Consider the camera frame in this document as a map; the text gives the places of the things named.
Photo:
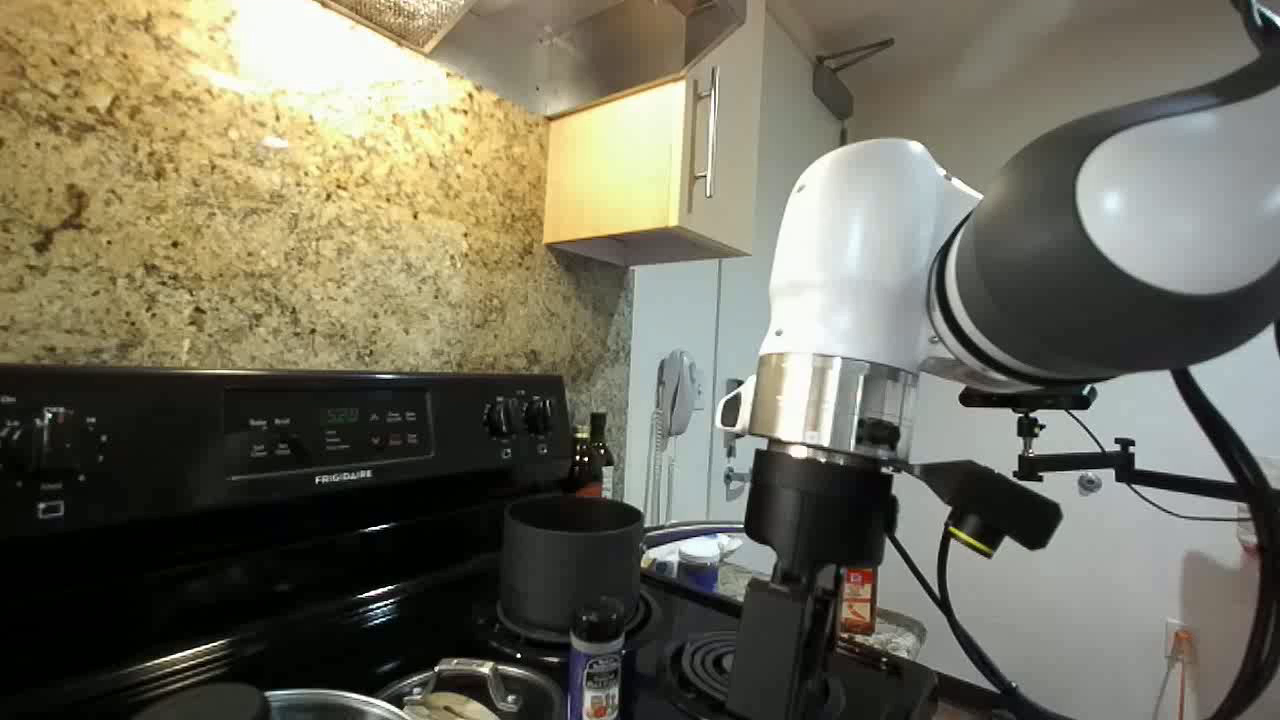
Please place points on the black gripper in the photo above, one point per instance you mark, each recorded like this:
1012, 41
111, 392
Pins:
819, 513

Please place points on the glass pot lid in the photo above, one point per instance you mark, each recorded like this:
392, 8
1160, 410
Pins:
465, 682

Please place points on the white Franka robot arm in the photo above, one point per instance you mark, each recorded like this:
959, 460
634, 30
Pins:
852, 242

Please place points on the coil stove burner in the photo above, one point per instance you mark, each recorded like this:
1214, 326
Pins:
701, 672
527, 647

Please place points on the orange lid chili jar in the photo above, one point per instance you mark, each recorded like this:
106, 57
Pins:
856, 602

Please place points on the dark grey open pot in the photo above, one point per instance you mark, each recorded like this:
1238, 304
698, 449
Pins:
573, 562

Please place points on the black pot with lid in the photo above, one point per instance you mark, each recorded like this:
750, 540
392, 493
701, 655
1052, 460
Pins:
264, 707

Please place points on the black electric stove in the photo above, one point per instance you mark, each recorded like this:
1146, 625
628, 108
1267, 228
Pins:
202, 562

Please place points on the blue label spice bottle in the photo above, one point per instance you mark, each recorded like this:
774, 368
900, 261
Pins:
599, 665

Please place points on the dark sauce bottle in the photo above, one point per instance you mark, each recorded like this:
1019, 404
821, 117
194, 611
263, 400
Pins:
587, 460

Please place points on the grey door closer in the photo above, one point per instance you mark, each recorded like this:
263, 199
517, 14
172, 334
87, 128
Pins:
841, 81

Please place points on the metal range hood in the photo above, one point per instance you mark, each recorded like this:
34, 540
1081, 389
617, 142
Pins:
562, 52

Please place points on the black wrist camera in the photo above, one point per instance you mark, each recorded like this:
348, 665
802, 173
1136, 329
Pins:
994, 513

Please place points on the grey wall phone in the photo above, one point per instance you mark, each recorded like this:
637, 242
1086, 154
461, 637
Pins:
677, 392

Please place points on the black camera stand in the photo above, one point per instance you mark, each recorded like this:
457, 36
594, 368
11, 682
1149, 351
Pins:
1065, 460

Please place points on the light wood wall cabinet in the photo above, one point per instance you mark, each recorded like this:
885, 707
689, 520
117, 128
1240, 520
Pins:
620, 173

